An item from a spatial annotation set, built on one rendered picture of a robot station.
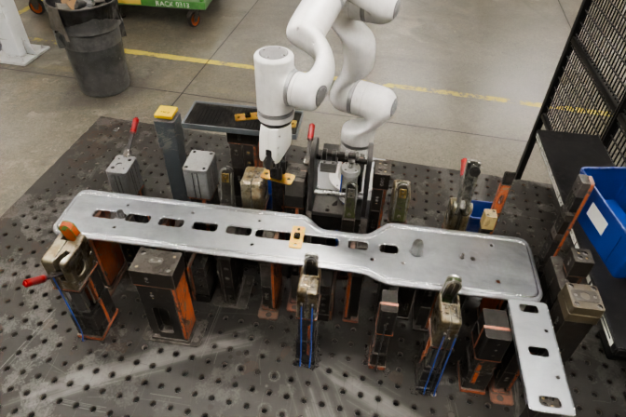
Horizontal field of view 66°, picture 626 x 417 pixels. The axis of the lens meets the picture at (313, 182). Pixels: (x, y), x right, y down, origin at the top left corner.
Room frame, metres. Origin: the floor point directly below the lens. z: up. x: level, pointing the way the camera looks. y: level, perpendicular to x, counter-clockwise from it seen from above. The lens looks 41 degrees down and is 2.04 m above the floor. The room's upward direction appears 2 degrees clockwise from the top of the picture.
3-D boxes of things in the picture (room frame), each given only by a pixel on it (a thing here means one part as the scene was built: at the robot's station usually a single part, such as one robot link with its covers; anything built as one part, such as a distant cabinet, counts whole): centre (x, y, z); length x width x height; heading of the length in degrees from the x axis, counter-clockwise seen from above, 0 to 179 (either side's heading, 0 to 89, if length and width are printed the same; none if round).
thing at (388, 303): (0.75, -0.21, 0.84); 0.11 x 0.08 x 0.29; 173
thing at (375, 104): (1.43, -0.18, 1.11); 0.19 x 0.12 x 0.24; 64
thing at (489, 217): (1.01, -0.52, 0.88); 0.04 x 0.04 x 0.36; 83
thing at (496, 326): (0.70, -0.47, 0.84); 0.11 x 0.10 x 0.28; 173
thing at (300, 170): (1.15, 0.05, 0.89); 0.13 x 0.11 x 0.38; 173
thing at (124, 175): (1.18, 0.61, 0.88); 0.11 x 0.10 x 0.36; 173
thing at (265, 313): (0.95, 0.12, 0.84); 0.17 x 0.06 x 0.29; 173
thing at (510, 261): (0.94, 0.06, 1.00); 1.38 x 0.22 x 0.02; 83
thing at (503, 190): (1.03, -0.54, 0.95); 0.03 x 0.01 x 0.50; 83
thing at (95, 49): (3.43, 1.70, 0.36); 0.54 x 0.50 x 0.73; 169
